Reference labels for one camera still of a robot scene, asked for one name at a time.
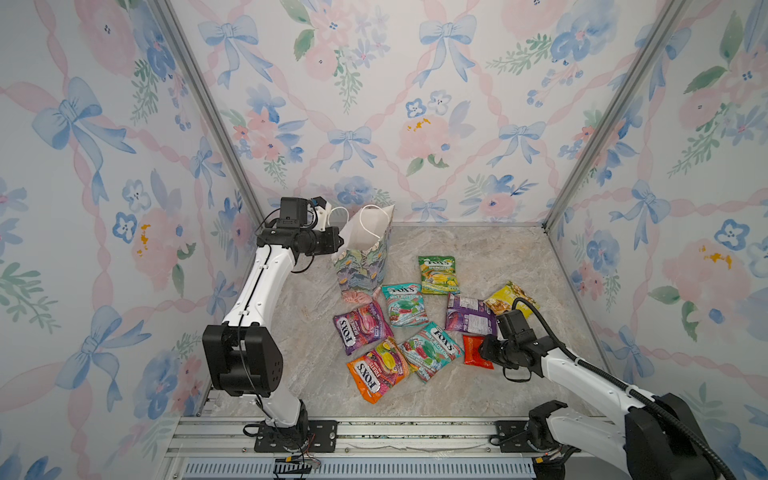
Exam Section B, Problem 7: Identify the red snack packet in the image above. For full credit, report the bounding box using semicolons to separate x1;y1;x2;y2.
463;335;494;370

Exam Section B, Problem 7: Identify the floral paper bag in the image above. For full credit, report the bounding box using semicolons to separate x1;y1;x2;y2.
331;204;395;305

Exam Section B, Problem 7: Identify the teal Fox's candy bag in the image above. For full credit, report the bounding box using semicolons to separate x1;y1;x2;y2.
399;322;464;382
382;283;429;327

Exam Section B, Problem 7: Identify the orange Fox's candy bag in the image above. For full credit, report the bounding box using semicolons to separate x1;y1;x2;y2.
347;337;411;404

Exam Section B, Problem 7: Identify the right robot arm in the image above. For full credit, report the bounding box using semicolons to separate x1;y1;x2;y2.
479;309;734;479

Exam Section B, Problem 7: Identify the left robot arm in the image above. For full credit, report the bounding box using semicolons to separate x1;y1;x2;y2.
202;226;344;443

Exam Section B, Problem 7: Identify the purple Fox's candy bag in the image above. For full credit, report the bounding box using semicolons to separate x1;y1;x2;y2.
333;301;394;356

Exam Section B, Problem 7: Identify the green Fox's candy bag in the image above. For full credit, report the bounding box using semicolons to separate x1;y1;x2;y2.
418;255;460;295

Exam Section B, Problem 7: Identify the yellow snack packet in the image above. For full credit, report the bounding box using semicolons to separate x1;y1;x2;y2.
484;281;539;319

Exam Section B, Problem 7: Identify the purple snack packet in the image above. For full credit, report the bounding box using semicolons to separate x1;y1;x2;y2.
445;293;498;337

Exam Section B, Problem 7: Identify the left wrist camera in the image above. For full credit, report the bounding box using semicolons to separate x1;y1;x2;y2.
277;197;331;231

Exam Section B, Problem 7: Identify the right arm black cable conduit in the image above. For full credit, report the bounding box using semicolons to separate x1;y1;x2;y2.
511;297;739;480

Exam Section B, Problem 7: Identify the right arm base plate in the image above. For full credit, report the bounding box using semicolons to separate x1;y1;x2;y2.
494;419;582;454

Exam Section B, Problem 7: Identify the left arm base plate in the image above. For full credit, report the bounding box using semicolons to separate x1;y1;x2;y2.
254;420;339;453

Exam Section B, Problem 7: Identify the aluminium rail frame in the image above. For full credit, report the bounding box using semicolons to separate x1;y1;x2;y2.
152;413;682;480

